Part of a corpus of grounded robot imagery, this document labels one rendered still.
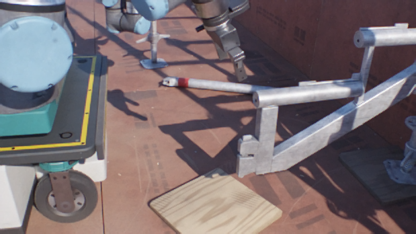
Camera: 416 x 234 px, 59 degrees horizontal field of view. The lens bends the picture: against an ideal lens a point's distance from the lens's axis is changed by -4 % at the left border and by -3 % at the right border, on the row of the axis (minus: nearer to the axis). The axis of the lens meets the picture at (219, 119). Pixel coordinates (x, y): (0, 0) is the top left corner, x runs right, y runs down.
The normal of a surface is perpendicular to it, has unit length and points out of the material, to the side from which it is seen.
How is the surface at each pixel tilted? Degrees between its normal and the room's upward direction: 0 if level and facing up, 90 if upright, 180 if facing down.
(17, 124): 90
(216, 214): 0
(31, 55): 95
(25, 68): 95
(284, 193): 0
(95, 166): 90
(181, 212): 0
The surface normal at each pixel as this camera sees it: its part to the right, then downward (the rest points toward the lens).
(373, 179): 0.05, -0.87
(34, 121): 0.24, 0.48
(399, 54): -0.96, 0.10
